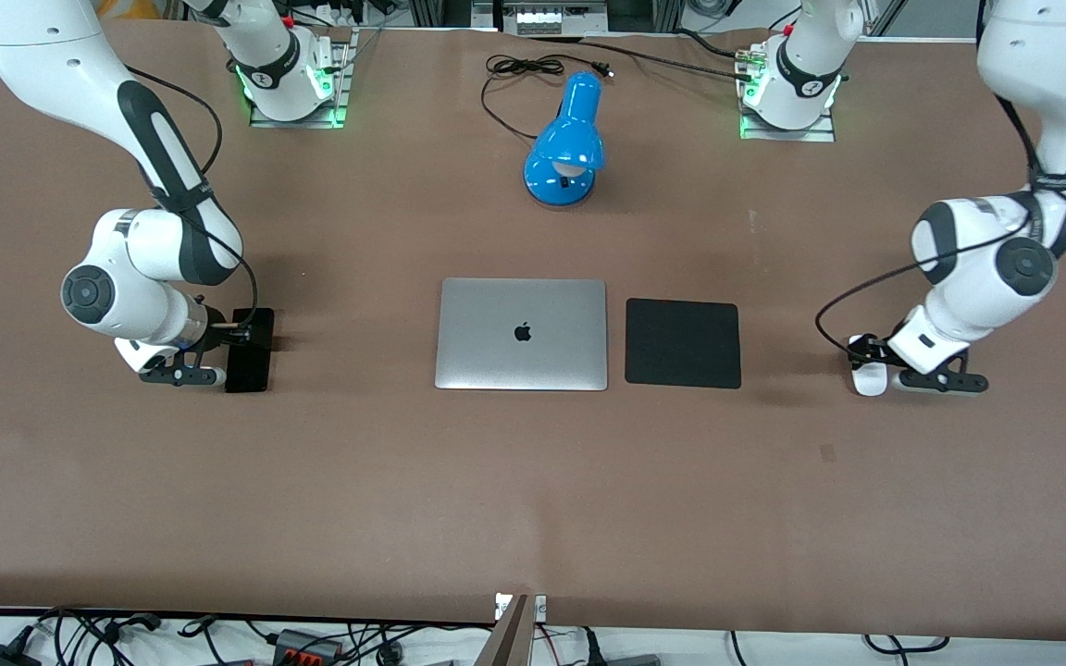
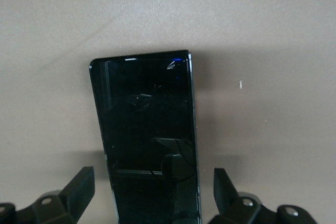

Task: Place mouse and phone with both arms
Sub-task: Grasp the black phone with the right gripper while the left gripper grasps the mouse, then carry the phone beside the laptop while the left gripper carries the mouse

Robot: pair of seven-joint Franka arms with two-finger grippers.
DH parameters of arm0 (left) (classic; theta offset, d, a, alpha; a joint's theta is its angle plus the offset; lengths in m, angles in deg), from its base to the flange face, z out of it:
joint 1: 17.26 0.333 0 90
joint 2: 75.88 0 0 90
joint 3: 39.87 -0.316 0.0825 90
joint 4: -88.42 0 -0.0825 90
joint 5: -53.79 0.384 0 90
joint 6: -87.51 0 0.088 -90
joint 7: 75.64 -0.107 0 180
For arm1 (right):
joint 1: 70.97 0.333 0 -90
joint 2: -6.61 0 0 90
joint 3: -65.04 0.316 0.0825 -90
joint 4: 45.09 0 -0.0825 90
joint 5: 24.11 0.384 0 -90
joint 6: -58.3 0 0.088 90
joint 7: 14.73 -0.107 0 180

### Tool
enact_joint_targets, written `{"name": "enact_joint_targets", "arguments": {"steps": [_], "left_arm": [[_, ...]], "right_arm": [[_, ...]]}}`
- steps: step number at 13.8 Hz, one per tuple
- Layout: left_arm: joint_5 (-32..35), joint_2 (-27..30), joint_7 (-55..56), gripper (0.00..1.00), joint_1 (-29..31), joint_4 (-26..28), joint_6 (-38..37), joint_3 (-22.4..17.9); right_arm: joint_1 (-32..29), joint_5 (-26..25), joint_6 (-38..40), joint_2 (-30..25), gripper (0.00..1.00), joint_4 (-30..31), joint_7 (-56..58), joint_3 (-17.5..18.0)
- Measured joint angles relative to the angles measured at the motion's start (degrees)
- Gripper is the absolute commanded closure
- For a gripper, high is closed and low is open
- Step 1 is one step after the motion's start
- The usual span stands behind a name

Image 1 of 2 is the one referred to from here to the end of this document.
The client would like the grey box with red buttons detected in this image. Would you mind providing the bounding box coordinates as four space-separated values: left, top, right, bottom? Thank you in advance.
272 628 345 664

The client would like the white computer mouse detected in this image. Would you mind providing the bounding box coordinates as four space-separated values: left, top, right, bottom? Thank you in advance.
851 335 889 398

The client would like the black lamp power cable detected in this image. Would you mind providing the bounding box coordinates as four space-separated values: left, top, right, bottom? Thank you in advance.
481 54 615 142

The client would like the blue desk lamp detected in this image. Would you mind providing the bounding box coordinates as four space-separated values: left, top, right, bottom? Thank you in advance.
523 71 606 207

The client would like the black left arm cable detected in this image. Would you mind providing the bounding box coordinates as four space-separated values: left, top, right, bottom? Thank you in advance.
814 190 1066 358

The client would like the black cable to arm base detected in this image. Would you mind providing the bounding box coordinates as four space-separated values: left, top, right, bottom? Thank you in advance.
529 35 758 82

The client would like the black cable tangle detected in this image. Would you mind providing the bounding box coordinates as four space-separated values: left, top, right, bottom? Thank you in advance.
0 606 497 666

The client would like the grey power strip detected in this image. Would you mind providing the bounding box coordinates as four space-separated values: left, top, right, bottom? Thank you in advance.
502 4 606 37

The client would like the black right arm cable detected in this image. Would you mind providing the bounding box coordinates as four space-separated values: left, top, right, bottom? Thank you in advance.
124 67 259 327

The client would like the silver closed laptop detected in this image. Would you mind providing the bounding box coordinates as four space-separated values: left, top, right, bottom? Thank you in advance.
434 277 610 392

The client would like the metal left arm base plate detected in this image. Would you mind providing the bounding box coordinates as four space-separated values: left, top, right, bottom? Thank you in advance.
738 42 837 142

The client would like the black smartphone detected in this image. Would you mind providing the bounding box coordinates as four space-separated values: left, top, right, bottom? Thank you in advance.
224 308 276 395

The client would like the wooden beam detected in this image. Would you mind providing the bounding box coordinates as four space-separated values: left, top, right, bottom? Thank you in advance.
474 595 535 666

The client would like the black mouse pad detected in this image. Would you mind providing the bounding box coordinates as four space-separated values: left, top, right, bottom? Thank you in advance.
624 298 743 390

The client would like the white label tag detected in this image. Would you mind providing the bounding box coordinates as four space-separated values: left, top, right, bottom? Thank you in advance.
495 593 548 622

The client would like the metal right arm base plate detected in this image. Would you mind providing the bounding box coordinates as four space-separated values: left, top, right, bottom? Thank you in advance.
248 26 360 130

